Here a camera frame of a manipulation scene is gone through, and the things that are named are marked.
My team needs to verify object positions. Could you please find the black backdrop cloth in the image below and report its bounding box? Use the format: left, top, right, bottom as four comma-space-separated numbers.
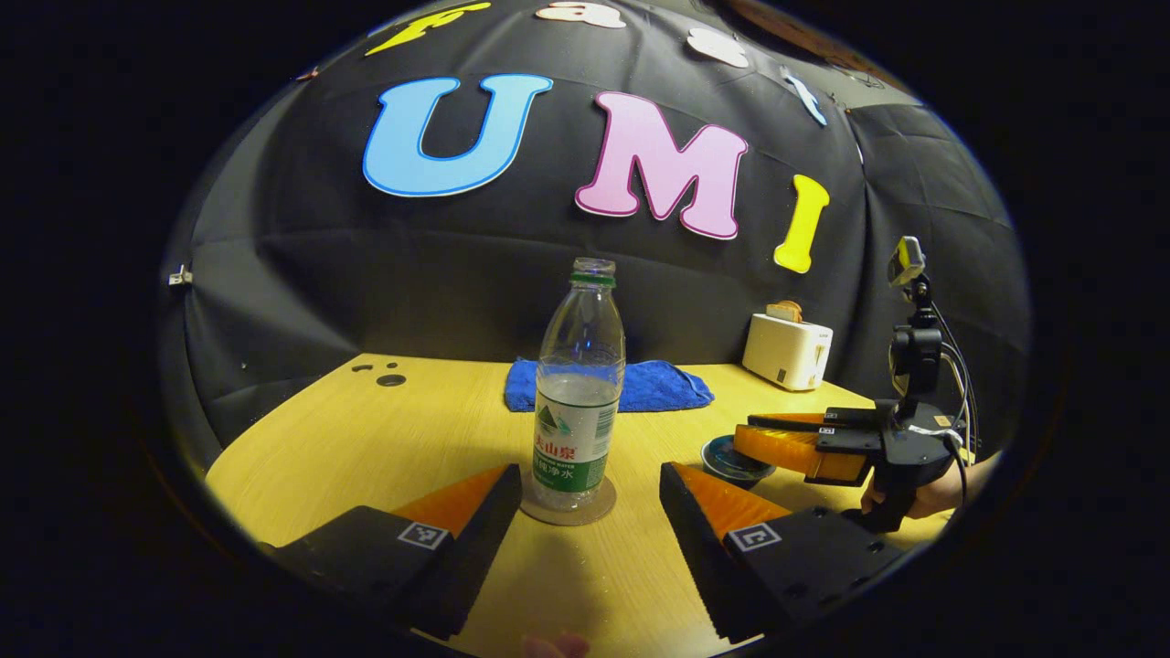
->
160, 0, 1034, 458

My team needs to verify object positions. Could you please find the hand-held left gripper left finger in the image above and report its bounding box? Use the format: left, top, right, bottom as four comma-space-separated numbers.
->
265, 464, 524, 641

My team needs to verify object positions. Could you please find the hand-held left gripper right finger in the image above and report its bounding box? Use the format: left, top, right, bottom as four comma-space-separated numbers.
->
658, 462, 910, 643

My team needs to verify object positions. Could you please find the round brown coaster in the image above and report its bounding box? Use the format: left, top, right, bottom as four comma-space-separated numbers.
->
519, 475, 618, 527

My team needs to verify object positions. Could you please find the white toaster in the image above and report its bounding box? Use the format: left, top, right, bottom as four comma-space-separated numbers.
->
741, 313, 834, 392

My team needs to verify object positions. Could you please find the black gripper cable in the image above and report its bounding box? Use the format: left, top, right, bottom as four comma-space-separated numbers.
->
928, 302, 981, 458

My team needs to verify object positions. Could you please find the blue towel cloth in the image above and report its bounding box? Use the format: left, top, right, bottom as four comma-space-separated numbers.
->
504, 357, 716, 413

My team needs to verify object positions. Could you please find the clear plastic water bottle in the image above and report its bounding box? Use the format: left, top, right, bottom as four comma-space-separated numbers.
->
532, 258, 628, 513

